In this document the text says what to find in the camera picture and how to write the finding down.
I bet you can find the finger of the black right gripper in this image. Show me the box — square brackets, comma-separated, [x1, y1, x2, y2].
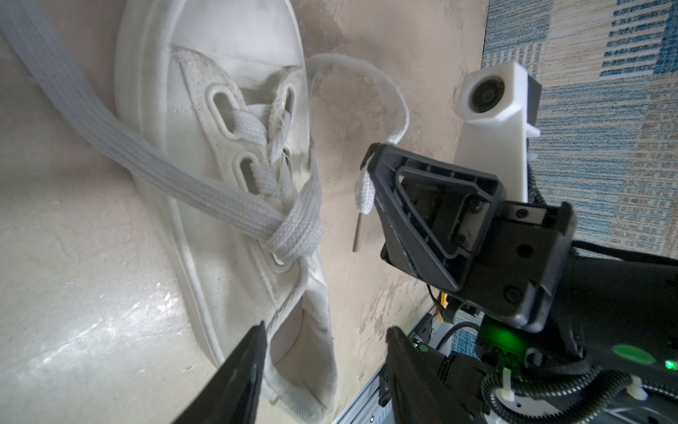
[362, 143, 506, 293]

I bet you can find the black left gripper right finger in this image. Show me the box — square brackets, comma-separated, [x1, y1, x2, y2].
[386, 327, 485, 423]

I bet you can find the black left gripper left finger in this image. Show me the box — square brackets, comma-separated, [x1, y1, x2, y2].
[174, 323, 268, 424]

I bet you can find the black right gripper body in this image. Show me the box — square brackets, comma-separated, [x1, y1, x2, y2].
[453, 201, 577, 333]

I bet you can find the white canvas sneaker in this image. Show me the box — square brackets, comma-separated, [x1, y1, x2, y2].
[115, 1, 337, 423]

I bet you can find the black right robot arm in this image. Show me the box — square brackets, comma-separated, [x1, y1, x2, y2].
[362, 144, 677, 423]

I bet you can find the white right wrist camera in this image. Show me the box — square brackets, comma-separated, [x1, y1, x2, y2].
[453, 62, 541, 203]

